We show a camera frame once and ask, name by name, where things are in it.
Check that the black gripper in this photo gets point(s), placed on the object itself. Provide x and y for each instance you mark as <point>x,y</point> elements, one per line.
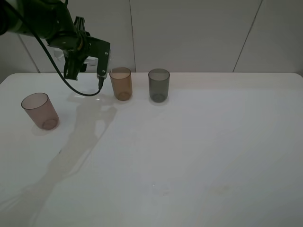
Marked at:
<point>75,58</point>

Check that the clear plastic water bottle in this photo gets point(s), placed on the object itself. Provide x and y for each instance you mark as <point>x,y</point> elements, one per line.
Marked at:
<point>60,61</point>

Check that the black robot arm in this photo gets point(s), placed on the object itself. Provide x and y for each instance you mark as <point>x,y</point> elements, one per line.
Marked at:
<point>49,20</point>

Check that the amber translucent plastic cup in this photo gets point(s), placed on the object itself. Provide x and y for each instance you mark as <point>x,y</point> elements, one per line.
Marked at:
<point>121,83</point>

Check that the pink translucent plastic cup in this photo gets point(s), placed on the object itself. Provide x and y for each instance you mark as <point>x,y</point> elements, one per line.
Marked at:
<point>40,109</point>

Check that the grey translucent plastic cup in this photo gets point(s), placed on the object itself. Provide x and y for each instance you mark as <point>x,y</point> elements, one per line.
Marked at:
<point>158,85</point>

